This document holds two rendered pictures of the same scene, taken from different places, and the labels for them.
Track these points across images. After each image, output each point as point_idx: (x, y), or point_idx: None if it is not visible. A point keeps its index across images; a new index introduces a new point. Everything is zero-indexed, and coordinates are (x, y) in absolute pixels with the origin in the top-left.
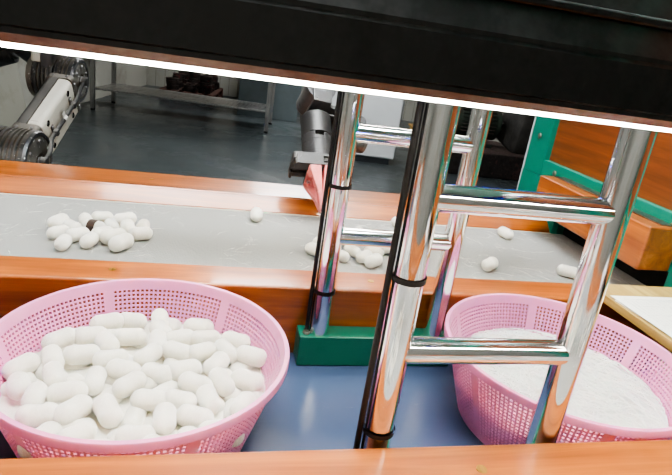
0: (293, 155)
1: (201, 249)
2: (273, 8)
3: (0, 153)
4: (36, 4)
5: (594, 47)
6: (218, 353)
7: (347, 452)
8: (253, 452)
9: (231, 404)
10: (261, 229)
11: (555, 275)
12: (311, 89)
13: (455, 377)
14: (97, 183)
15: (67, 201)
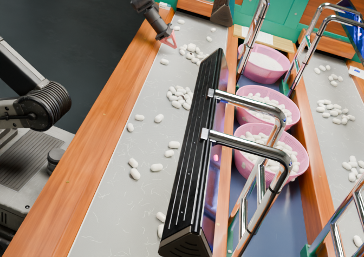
0: (167, 32)
1: (195, 83)
2: None
3: (64, 104)
4: None
5: None
6: (260, 98)
7: (297, 94)
8: (298, 102)
9: (276, 103)
10: (174, 66)
11: (212, 32)
12: None
13: (258, 74)
14: (134, 85)
15: (141, 99)
